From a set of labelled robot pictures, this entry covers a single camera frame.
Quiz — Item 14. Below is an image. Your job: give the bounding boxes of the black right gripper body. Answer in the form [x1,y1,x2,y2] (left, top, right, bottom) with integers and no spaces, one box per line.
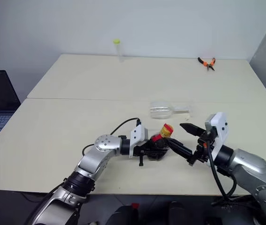
[188,128,218,166]

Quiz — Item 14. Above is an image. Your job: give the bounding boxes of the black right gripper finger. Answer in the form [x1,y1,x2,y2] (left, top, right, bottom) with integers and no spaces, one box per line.
[179,122,206,138]
[167,138,196,165]

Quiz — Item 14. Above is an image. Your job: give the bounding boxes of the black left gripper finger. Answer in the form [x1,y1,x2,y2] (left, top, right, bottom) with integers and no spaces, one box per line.
[144,150,168,163]
[148,138,171,150]

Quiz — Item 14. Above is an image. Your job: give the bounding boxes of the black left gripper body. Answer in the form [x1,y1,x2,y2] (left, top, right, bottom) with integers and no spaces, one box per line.
[132,140,152,167]

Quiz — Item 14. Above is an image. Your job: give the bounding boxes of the orange and black pliers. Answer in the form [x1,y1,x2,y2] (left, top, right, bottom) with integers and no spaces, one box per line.
[197,57,217,72]

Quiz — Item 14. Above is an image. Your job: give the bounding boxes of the clear tube with yellow-green cap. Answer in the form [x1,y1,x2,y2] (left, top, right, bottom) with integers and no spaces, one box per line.
[113,38,125,63]

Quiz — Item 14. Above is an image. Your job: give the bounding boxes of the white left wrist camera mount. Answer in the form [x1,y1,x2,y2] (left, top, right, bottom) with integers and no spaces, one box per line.
[129,125,149,159]

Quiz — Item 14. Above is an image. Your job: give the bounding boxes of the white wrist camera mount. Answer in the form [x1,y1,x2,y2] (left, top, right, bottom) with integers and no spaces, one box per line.
[204,112,230,163]
[129,125,149,159]

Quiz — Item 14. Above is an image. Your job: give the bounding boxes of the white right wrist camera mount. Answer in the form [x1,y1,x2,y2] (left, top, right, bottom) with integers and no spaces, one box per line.
[204,112,230,163]

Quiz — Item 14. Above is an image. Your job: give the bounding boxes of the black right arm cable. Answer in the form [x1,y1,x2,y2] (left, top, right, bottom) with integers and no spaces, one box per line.
[205,142,238,200]

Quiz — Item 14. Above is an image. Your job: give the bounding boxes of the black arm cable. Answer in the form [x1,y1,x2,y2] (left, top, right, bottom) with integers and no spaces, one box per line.
[82,118,143,156]
[205,142,238,200]

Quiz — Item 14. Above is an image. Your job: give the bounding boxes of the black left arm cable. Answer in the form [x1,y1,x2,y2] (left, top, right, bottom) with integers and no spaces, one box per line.
[82,118,143,156]

